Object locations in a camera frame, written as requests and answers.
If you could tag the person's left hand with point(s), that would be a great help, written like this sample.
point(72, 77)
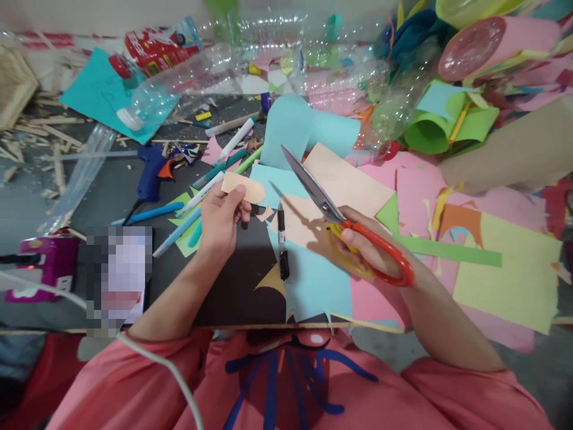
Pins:
point(217, 224)

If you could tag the person's right hand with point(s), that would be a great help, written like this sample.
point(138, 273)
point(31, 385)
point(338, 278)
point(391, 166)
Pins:
point(380, 251)

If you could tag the person's left thumb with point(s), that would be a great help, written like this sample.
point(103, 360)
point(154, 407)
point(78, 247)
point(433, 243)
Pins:
point(233, 195)

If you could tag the person's right fingers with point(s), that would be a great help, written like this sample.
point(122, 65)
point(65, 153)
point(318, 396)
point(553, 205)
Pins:
point(345, 250)

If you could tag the person's left fingers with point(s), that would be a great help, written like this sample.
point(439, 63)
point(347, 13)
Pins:
point(245, 211)

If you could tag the peach paper cutout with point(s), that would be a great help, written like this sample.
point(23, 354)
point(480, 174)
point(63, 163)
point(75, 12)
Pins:
point(248, 188)

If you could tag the teal marker pen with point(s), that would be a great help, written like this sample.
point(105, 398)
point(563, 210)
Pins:
point(214, 178)

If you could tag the green marker pen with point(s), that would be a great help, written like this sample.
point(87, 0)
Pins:
point(247, 161)

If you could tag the light blue paper sheet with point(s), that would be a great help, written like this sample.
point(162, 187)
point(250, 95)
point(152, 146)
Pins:
point(313, 286)

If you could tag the black marker pen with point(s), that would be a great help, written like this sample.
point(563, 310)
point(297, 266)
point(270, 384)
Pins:
point(282, 251)

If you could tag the white marker pen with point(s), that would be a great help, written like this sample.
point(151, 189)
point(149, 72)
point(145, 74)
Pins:
point(237, 139)

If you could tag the green paper scrap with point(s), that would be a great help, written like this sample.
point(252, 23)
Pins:
point(185, 235)

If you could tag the peach paper sheet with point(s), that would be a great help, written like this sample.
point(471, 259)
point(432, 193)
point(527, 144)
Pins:
point(353, 183)

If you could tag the light blue marker pen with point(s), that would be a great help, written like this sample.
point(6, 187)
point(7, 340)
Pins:
point(179, 236)

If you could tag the tan star-shaped paper scrap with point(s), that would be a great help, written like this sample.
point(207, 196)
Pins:
point(273, 280)

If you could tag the blue hot glue gun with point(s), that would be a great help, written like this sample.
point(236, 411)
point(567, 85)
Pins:
point(153, 172)

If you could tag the pile of pink paper sheets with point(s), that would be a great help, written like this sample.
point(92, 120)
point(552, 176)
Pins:
point(416, 188)

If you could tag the curled light blue paper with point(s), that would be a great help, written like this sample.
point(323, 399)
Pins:
point(304, 130)

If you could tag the green paper strip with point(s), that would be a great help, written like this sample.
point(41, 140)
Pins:
point(452, 253)

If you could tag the orange paper scrap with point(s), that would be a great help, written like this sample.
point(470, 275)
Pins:
point(461, 215)

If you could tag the clear bottle with white cap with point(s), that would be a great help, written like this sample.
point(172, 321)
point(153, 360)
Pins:
point(179, 87)

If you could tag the person's body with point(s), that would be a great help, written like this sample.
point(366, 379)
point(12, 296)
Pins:
point(291, 385)

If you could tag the clear plastic tube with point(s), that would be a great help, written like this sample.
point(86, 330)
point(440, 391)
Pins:
point(87, 172)

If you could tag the rolled green paper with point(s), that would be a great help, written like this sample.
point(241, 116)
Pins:
point(441, 127)

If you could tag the group of clear plastic bottles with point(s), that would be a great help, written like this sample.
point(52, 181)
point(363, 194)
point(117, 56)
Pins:
point(322, 67)

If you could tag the yellow paper sheet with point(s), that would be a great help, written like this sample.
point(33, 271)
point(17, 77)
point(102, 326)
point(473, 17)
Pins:
point(506, 273)

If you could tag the red label bottle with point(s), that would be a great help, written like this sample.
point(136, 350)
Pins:
point(150, 51)

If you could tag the teal paper sheet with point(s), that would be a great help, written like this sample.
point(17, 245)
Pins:
point(96, 96)

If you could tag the brown cardboard roll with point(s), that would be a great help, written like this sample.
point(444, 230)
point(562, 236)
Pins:
point(515, 148)

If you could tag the purple box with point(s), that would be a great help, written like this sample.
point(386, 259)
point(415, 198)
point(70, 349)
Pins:
point(42, 268)

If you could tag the pile of wooden sticks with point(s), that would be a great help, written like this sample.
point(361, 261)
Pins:
point(38, 134)

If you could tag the pile of coloured paper scraps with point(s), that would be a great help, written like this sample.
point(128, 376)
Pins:
point(501, 53)

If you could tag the rolled pink paper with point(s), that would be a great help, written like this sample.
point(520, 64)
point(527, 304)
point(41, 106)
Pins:
point(492, 45)

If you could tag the wooden frame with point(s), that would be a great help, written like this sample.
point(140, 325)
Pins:
point(13, 85)

